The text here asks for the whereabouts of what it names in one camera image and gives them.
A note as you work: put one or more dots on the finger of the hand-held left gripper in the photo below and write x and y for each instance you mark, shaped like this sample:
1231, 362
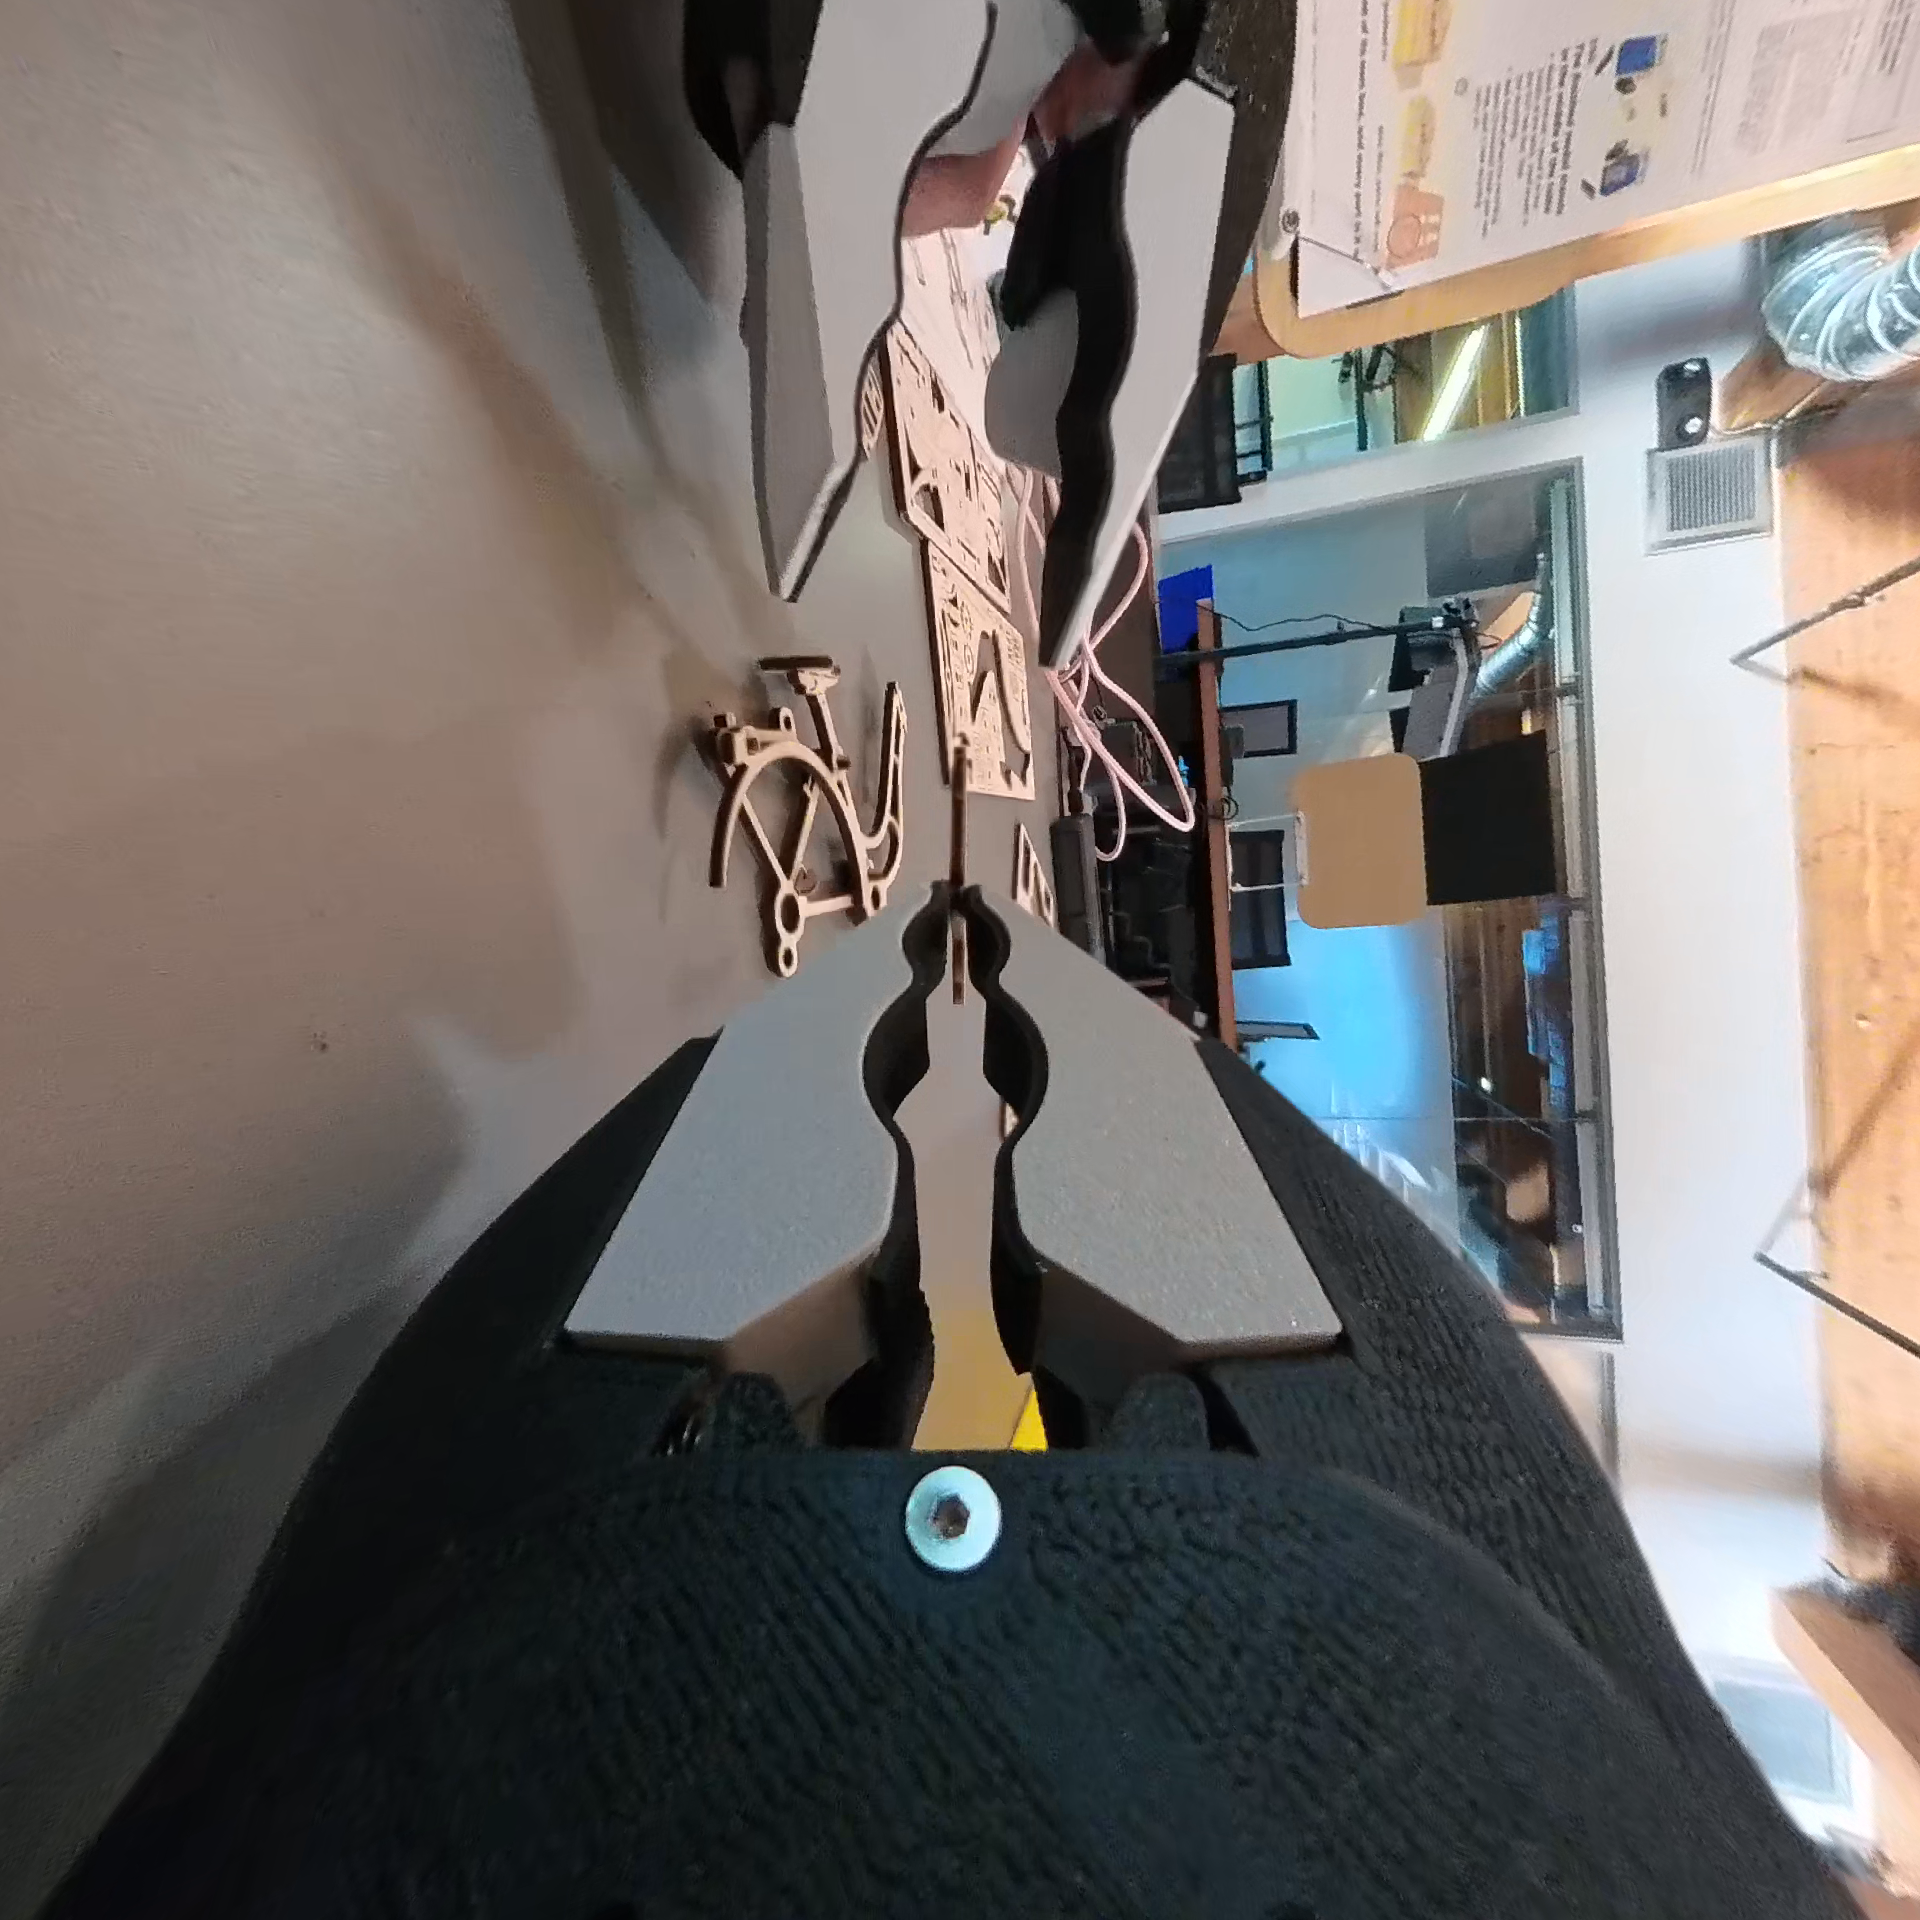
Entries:
1172, 269
855, 224

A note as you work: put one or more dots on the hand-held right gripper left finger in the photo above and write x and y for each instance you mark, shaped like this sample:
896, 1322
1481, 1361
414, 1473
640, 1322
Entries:
751, 1185

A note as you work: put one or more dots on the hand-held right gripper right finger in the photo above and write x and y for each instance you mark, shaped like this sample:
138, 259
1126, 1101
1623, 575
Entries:
1172, 1200

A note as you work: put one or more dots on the thin wooden model part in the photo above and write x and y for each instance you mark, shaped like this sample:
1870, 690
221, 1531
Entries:
957, 900

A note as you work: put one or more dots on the wooden bicycle model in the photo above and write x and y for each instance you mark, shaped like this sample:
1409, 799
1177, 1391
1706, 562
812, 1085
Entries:
751, 746

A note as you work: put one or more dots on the person's left hand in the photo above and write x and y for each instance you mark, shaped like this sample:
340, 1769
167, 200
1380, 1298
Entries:
961, 194

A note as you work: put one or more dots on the black mesh crate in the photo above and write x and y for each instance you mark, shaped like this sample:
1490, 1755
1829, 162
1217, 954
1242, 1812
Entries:
1201, 450

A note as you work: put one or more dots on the yellow object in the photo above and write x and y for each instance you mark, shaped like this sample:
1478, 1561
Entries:
975, 1402

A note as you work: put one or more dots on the white instruction poster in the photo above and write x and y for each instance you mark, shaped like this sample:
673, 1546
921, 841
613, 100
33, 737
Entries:
1576, 105

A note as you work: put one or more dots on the blue panel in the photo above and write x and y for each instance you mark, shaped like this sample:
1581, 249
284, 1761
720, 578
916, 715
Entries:
1184, 608

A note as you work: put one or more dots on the tan rounded board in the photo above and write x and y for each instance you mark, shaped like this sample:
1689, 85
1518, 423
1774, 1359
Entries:
1358, 840

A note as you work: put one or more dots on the silver ventilation duct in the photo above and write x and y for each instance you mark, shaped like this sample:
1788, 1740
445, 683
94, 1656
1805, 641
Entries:
1522, 652

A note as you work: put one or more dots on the white wall vent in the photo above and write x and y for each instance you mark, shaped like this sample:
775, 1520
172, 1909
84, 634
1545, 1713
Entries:
1710, 492

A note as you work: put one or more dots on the large silver flexible duct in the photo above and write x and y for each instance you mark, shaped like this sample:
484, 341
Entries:
1846, 306

